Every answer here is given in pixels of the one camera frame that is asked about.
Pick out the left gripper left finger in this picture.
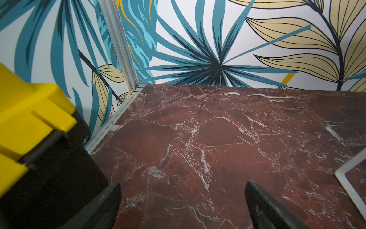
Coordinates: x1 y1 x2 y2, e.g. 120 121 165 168
61 183 122 229

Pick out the yellow plastic toolbox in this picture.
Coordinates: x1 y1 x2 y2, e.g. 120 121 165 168
1 65 108 229

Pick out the white two-tier shelf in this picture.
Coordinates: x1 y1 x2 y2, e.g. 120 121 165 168
334 147 366 221

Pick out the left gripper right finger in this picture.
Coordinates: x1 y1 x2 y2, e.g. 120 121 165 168
245 180 308 229

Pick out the left aluminium frame post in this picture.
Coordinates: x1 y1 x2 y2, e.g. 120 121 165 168
99 0 140 92

